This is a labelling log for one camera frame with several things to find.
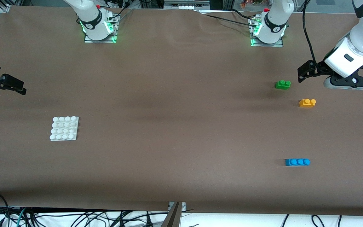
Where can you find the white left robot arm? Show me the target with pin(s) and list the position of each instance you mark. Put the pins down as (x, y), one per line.
(358, 50)

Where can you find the orange patterned object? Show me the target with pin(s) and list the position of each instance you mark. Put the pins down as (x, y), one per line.
(250, 3)

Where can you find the aluminium table post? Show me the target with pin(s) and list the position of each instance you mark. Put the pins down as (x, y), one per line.
(173, 217)

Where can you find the grey metal rack unit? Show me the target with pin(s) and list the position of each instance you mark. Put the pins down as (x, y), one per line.
(184, 4)

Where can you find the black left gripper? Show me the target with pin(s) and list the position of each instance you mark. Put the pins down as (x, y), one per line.
(319, 70)

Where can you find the white studded base plate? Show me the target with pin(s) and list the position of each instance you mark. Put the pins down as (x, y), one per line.
(64, 128)

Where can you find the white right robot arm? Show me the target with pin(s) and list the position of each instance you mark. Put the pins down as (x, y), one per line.
(91, 19)

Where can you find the brown table cover sheet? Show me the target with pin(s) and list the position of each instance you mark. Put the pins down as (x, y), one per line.
(181, 78)

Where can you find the blue three-stud block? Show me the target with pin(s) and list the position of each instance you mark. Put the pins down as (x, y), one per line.
(296, 162)

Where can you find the aluminium frame profile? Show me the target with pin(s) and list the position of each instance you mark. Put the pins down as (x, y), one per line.
(5, 7)

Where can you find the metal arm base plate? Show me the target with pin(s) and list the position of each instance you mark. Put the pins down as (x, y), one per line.
(102, 41)
(276, 45)

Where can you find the green two-stud block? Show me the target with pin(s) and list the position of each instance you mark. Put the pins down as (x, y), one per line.
(282, 85)

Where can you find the yellow two-stud block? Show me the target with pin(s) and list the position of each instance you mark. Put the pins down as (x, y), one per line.
(307, 103)

